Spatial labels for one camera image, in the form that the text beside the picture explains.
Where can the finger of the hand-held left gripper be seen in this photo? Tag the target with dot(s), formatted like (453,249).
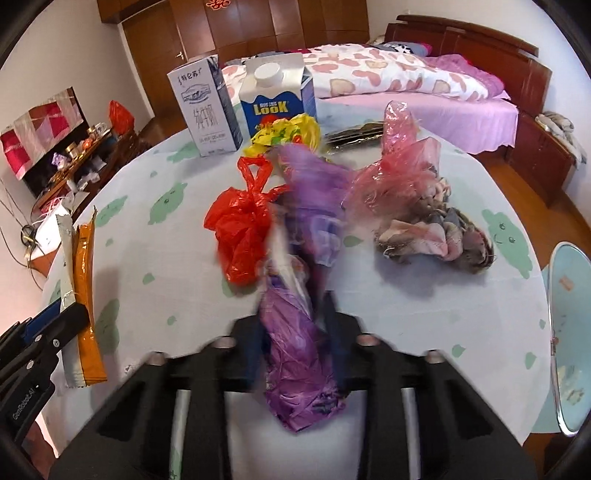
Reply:
(41,321)
(55,337)

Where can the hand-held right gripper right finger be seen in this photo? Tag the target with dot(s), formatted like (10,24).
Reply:
(344,355)

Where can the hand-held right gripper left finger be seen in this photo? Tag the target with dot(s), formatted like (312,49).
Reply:
(254,355)

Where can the purple plastic bag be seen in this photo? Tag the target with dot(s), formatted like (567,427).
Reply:
(295,369)

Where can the orange foil packet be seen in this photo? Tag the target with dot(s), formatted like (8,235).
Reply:
(85,277)

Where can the red plastic bag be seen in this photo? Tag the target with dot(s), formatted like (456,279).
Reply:
(240,230)

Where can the patterned cloth rag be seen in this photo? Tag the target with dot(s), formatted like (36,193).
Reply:
(429,240)

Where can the pink plastic bag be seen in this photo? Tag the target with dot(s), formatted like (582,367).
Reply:
(397,161)

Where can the light blue bucket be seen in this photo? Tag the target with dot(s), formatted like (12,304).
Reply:
(565,323)

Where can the yellow plastic wrapper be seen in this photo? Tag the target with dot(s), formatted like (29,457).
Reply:
(295,129)

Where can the white box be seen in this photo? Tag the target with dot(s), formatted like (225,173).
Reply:
(48,230)

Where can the black television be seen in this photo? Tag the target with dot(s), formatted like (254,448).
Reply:
(60,170)

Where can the wooden sideboard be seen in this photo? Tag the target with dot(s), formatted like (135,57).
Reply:
(120,152)

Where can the red patterned television cover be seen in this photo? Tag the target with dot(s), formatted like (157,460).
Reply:
(32,134)

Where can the glass mug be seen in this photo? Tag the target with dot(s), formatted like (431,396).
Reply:
(97,131)

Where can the red gift bag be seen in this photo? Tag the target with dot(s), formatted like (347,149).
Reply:
(121,117)

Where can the blue milk carton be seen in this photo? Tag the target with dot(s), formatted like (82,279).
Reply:
(272,110)

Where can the white milk carton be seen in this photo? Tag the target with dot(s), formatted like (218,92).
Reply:
(203,110)

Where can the pink bed sheet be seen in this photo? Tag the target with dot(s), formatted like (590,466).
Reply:
(438,120)

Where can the wooden door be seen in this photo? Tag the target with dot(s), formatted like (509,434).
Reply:
(152,69)

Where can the wooden nightstand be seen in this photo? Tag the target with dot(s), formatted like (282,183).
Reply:
(540,157)

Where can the heart print duvet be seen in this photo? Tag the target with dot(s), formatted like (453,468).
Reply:
(369,69)

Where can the purple quilt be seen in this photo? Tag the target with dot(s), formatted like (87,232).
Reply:
(461,69)

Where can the pile of clothes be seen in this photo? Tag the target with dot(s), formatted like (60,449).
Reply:
(561,127)

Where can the wooden wardrobe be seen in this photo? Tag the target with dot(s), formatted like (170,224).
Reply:
(277,23)

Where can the wooden bed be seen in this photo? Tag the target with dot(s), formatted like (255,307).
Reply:
(485,50)

